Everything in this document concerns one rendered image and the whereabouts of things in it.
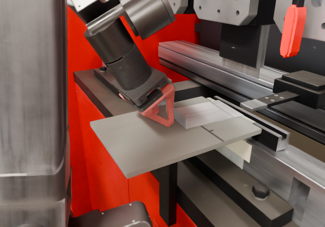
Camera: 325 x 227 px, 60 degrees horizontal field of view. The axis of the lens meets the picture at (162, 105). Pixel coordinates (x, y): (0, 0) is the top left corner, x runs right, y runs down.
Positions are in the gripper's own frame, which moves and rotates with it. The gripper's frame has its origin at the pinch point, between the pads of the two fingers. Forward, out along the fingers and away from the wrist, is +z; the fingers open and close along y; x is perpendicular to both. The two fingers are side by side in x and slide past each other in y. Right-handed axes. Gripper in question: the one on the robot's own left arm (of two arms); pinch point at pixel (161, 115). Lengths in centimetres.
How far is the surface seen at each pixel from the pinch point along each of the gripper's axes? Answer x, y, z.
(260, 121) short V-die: -14.0, -7.9, 10.5
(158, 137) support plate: 3.3, -3.8, 0.2
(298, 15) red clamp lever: -17.1, -18.0, -11.4
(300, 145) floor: -100, 78, 174
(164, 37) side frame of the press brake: -42, 84, 26
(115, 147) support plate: 9.8, -3.2, -3.6
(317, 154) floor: -101, 64, 175
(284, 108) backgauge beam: -29.7, 3.0, 26.8
